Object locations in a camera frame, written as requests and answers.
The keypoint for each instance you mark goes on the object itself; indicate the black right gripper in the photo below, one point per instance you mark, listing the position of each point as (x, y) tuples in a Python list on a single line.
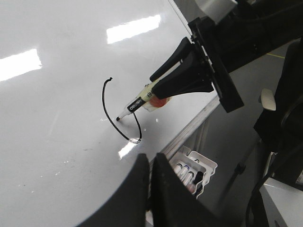
[(190, 76)]

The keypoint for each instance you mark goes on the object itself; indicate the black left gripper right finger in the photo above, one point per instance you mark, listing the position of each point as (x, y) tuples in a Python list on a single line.
[(172, 204)]

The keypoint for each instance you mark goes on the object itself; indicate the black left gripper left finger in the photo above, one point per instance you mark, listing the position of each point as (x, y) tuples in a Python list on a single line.
[(127, 206)]

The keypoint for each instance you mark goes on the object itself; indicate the orange magnet taped to marker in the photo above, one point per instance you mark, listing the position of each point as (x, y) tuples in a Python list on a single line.
[(154, 103)]

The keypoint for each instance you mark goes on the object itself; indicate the black and white whiteboard marker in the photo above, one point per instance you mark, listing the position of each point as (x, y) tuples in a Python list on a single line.
[(143, 97)]

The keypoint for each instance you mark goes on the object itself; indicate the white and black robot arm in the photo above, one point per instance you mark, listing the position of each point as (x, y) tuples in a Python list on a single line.
[(230, 35)]

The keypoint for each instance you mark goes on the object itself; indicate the grey aluminium whiteboard tray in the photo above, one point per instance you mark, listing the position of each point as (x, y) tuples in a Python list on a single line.
[(189, 125)]

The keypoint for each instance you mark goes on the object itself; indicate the white whiteboard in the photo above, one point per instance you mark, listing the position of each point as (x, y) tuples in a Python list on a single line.
[(67, 70)]

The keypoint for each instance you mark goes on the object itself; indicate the white marker in basket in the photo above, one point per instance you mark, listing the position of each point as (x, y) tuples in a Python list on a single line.
[(184, 171), (189, 177)]

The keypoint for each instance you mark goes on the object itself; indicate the white marker with blue band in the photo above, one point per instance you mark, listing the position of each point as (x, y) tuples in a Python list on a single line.
[(178, 166)]

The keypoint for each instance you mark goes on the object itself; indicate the white plastic marker basket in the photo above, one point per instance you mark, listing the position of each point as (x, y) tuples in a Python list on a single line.
[(203, 166)]

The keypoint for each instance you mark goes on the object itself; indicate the black office chair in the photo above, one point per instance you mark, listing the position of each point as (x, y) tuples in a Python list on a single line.
[(282, 129)]

